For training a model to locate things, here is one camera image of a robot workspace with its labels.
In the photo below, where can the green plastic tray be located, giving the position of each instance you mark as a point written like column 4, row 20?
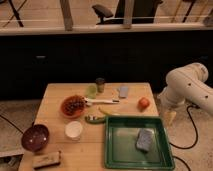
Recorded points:
column 133, row 142

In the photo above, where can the white handled brush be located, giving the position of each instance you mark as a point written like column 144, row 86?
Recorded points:
column 100, row 101

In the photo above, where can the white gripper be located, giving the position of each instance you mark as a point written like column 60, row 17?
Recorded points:
column 170, row 99

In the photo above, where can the light blue small cloth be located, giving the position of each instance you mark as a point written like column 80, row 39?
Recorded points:
column 123, row 91

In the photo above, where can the dark purple bowl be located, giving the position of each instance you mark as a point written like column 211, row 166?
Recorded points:
column 35, row 138

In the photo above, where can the dark spice jar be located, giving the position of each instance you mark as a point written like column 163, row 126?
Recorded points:
column 100, row 83

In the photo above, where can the orange red apple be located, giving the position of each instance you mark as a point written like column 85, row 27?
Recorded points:
column 143, row 103

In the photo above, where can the orange patterned bowl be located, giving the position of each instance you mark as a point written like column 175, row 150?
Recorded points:
column 73, row 106

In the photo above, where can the green plastic cup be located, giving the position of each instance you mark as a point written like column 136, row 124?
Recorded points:
column 91, row 91

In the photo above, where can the brown whiteboard eraser block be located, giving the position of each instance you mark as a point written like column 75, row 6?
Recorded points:
column 46, row 160

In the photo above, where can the black office chair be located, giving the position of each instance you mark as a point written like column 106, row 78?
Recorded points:
column 143, row 13

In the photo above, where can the wooden railing post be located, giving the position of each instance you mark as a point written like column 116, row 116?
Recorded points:
column 66, row 13
column 128, row 13

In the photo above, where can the white paper cup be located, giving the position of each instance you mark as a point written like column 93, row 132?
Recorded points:
column 73, row 130

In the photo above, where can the blue grey sponge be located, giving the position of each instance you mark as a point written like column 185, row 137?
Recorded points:
column 144, row 140

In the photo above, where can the yellow green banana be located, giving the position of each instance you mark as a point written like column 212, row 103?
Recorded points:
column 105, row 112

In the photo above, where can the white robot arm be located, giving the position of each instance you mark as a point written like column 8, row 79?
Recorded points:
column 185, row 83

